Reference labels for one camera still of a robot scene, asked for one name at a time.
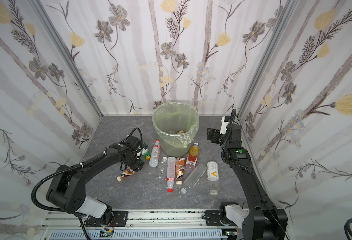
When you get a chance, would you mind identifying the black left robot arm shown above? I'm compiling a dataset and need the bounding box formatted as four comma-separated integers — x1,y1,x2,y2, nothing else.
46,138,144,219

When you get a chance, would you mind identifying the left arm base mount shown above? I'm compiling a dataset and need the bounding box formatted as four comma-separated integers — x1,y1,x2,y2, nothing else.
84,208,129,228

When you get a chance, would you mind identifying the brown label coffee bottle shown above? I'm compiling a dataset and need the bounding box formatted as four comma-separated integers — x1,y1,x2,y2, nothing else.
117,167,136,182

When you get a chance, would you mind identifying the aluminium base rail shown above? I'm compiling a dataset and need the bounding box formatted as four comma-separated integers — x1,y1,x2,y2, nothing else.
37,209,244,240

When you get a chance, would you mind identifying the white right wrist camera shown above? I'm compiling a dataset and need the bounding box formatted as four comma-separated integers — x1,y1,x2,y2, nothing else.
220,116,231,135

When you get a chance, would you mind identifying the orange drink bottle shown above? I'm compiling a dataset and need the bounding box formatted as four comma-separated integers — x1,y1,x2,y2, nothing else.
186,142,200,169

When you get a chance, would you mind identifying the green lined waste bin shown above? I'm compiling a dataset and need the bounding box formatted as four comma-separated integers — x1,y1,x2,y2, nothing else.
152,102,200,157

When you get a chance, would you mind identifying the brown label milk tea bottle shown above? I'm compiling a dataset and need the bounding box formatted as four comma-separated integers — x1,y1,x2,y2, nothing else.
176,157,186,186

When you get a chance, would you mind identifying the white bottle red cap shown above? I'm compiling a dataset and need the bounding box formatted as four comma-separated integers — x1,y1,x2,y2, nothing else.
149,140,161,168

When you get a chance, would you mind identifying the large clear empty bottle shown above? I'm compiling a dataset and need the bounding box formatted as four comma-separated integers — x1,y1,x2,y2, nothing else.
181,164,207,195

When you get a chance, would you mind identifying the white vented cable duct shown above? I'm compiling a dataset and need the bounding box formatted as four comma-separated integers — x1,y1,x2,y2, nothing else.
48,229,229,240

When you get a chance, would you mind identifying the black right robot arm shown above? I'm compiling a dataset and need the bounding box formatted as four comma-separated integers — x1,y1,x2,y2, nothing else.
207,125,288,240

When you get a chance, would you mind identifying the white label yellow V bottle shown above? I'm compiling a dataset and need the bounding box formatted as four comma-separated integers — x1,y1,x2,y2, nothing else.
207,161,219,196

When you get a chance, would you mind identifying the green plastic bottle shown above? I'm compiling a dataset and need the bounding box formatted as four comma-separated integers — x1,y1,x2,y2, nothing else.
141,144,151,161

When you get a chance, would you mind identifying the clear bottle red label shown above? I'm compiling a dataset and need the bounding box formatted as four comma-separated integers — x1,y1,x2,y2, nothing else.
167,157,176,193

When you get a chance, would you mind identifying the small clear bottle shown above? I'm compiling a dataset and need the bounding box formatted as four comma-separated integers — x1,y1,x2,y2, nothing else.
157,157,168,181

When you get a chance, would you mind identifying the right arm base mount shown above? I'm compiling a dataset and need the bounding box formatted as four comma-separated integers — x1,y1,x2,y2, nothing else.
202,202,249,228

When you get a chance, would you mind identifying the black corrugated left cable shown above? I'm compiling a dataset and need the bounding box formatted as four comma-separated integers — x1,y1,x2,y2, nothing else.
31,155,105,212

